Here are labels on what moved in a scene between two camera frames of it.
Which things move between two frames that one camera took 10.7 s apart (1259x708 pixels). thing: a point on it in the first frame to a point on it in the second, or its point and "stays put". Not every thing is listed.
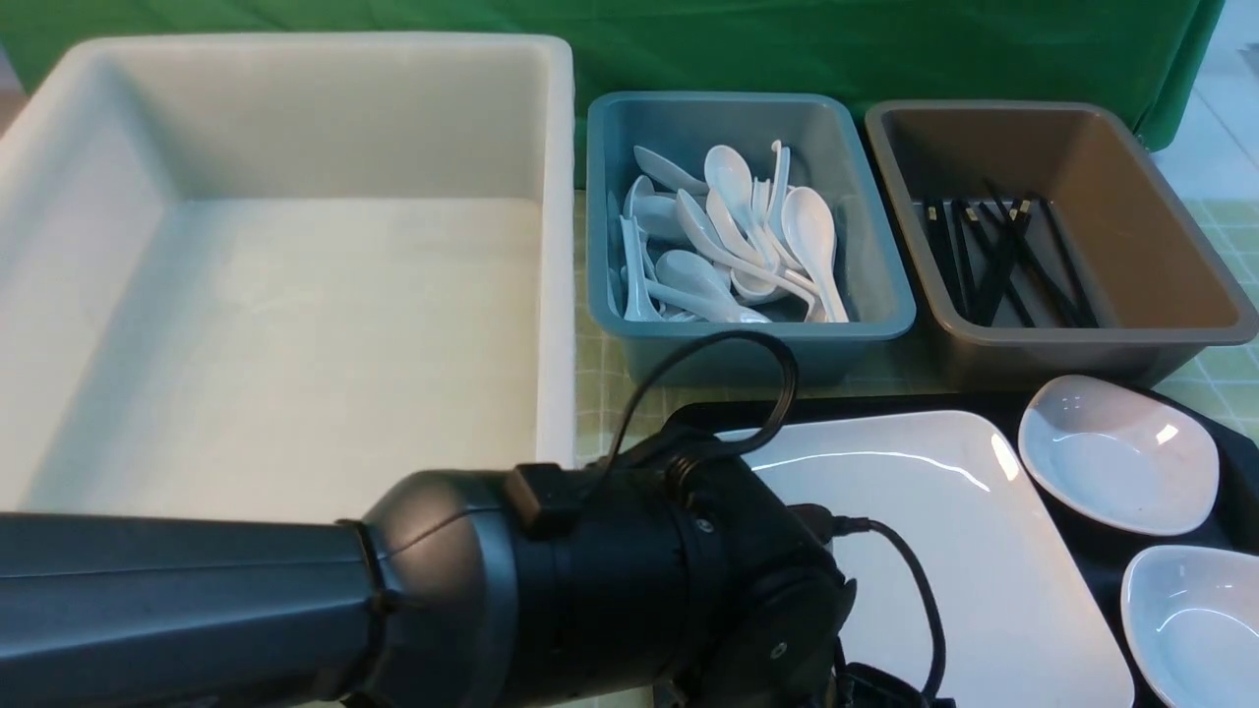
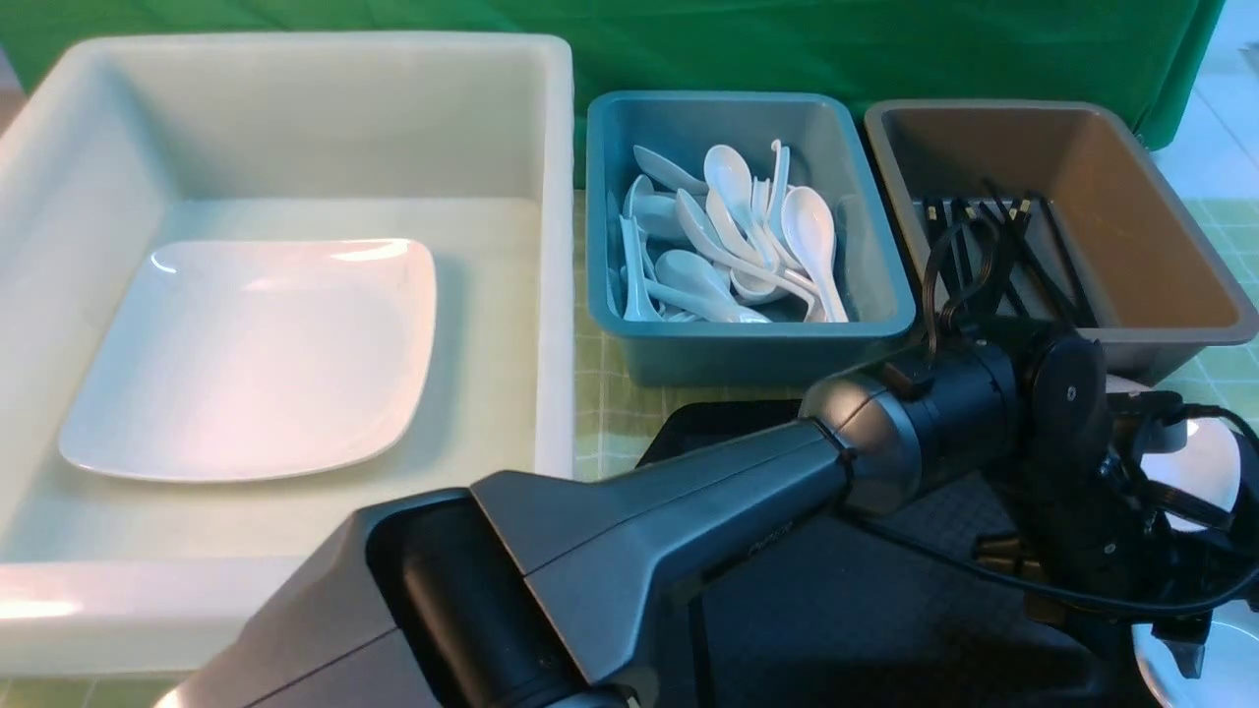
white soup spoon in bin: x=690 y=271 stays put
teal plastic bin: x=714 y=211 stays put
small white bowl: x=1191 y=622 stays put
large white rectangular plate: x=1022 y=621 to x=241 y=359
